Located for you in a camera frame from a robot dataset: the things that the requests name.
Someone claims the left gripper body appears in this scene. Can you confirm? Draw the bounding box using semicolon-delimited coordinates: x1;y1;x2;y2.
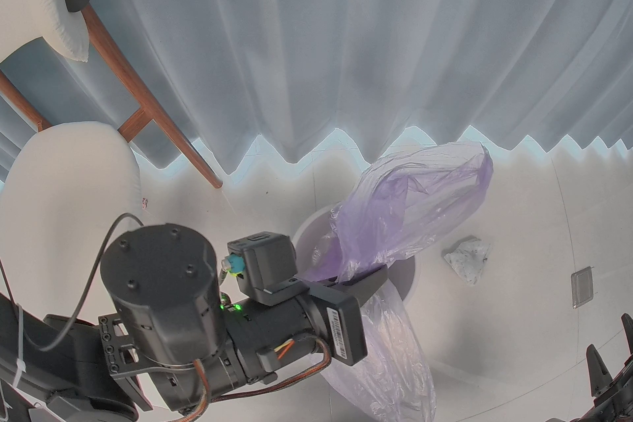
225;284;370;385

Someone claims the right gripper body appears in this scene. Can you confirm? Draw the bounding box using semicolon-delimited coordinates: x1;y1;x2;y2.
569;353;633;422

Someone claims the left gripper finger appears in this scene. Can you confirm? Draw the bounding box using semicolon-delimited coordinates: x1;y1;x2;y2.
339;264;389;313

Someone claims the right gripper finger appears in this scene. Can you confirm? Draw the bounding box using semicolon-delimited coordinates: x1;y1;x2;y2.
620;315;633;357
586;344;612;400

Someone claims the purple plastic bag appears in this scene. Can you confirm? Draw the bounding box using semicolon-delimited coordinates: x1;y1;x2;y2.
309;140;496;422

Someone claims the white trash bin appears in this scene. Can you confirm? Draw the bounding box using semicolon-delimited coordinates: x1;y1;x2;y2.
291;206;422;312

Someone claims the crumpled white paper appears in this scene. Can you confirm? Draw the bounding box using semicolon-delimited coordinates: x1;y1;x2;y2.
443;235;492;286

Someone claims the white curtain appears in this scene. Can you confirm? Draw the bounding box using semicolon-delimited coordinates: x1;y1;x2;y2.
0;0;633;187

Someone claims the white cushioned wooden chair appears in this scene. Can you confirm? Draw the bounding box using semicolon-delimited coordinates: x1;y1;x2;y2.
0;0;224;312

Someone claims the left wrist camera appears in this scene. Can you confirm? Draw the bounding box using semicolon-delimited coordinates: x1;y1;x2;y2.
225;230;300;307

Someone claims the black cable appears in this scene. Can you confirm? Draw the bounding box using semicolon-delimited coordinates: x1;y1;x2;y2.
20;212;145;352

